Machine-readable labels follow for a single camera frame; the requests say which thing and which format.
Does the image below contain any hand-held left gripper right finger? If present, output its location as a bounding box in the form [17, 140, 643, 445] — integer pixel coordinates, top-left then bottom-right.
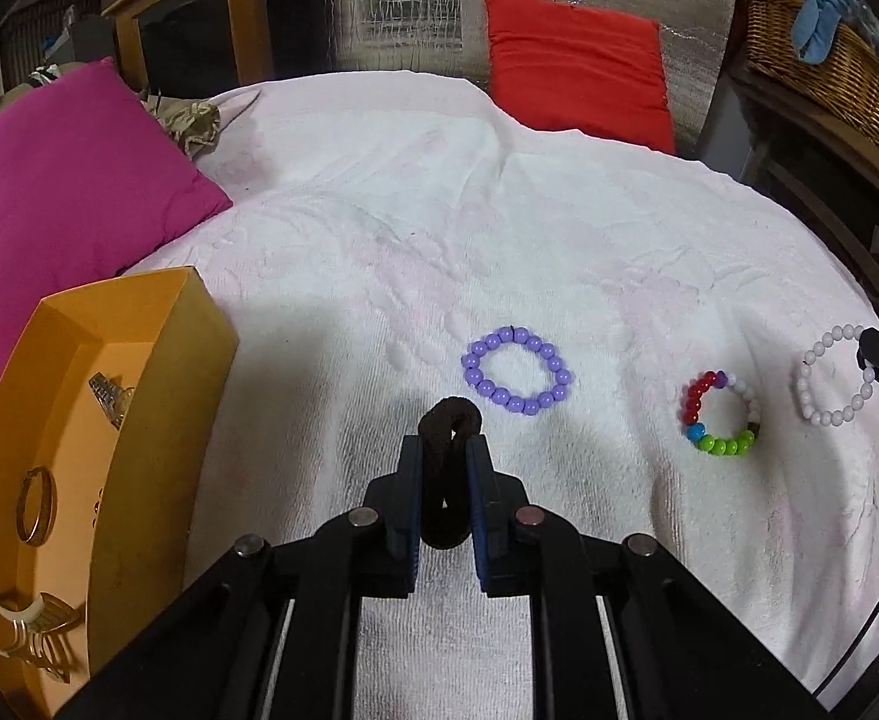
[465, 435, 838, 720]

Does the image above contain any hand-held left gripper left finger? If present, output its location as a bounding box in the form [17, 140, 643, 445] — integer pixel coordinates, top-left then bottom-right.
[56, 431, 425, 720]

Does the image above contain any black hair tie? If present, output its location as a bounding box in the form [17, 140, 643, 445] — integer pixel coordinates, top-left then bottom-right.
[418, 395, 485, 549]

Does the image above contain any white bead bracelet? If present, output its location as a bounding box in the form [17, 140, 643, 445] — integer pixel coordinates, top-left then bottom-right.
[795, 324, 877, 425]

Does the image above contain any orange cardboard box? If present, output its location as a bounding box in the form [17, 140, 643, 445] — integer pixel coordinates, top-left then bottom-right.
[0, 266, 240, 719]

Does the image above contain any metal bangle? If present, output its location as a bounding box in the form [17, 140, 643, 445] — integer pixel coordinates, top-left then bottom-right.
[16, 466, 60, 546]

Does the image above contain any beige hair claw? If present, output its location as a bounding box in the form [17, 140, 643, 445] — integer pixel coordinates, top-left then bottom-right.
[0, 591, 85, 684]

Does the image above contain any wooden shelf unit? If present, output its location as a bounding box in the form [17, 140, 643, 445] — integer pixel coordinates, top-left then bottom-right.
[731, 60, 879, 320]

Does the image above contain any wicker basket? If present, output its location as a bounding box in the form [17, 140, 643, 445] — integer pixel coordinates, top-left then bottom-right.
[742, 0, 879, 160]

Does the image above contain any camouflage cloth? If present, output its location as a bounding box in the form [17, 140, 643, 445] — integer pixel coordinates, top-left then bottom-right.
[139, 86, 262, 160]

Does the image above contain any red pillow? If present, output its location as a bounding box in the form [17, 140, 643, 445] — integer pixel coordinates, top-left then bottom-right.
[484, 0, 677, 155]

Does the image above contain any pink pillow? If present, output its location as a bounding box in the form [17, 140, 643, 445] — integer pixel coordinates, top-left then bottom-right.
[0, 56, 234, 406]

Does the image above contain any silver foil insulation mat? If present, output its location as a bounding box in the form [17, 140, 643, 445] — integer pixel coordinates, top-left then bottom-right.
[330, 0, 742, 160]

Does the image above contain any wooden glass-door cabinet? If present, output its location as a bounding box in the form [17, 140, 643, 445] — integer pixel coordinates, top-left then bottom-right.
[101, 0, 337, 103]

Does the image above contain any purple bead bracelet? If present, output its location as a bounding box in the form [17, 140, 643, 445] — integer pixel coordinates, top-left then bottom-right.
[461, 325, 576, 416]

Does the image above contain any multicoloured bead bracelet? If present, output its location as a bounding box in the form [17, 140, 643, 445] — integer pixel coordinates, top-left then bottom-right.
[681, 369, 763, 459]

